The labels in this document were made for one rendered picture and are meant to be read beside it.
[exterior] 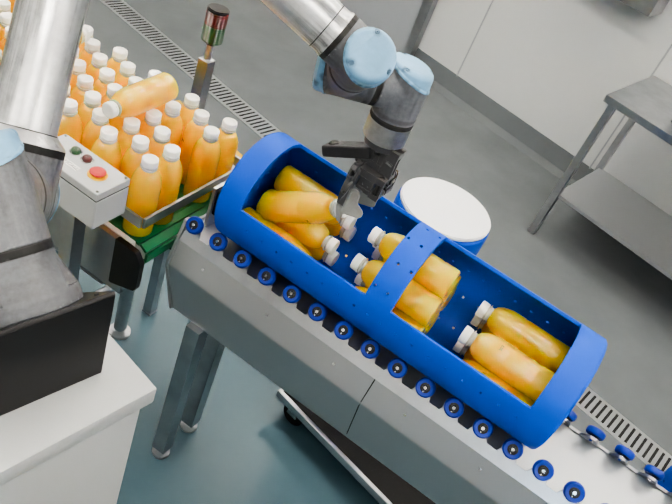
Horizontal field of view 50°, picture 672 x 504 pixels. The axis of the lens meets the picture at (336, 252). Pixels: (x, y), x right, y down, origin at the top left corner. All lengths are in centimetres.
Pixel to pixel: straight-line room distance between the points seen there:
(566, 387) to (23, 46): 115
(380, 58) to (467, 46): 408
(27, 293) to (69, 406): 22
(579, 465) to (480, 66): 382
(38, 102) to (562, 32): 403
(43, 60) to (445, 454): 114
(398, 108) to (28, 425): 83
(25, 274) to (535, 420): 98
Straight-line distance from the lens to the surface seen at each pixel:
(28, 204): 112
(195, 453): 252
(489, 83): 521
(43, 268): 111
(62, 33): 131
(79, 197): 164
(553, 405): 150
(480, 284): 172
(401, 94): 135
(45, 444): 118
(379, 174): 146
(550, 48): 499
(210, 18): 213
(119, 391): 125
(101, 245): 185
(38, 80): 129
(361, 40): 119
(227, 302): 178
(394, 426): 170
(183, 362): 210
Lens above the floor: 210
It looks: 38 degrees down
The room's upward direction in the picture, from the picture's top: 24 degrees clockwise
